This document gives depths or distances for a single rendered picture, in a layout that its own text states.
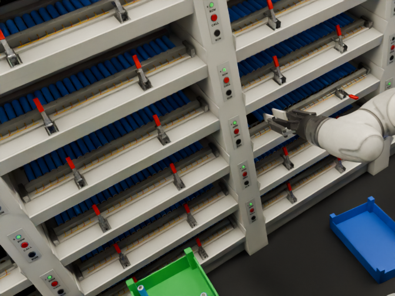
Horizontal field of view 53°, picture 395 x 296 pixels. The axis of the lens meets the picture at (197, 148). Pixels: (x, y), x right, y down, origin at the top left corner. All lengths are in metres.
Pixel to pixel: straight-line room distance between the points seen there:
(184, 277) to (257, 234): 0.52
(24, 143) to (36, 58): 0.22
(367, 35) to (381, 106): 0.50
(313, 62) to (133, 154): 0.68
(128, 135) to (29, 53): 0.37
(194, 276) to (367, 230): 0.83
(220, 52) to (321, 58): 0.44
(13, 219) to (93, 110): 0.35
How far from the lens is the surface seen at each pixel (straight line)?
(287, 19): 1.29
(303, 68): 1.40
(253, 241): 1.66
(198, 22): 1.08
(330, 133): 1.09
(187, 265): 1.21
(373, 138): 1.05
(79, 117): 1.06
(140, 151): 1.17
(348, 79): 1.63
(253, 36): 1.22
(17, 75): 0.98
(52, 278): 1.31
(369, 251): 1.71
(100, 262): 1.42
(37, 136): 1.06
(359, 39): 1.56
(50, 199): 1.16
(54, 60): 0.98
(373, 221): 1.81
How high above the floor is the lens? 1.37
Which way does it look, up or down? 37 degrees down
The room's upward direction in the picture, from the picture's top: 16 degrees counter-clockwise
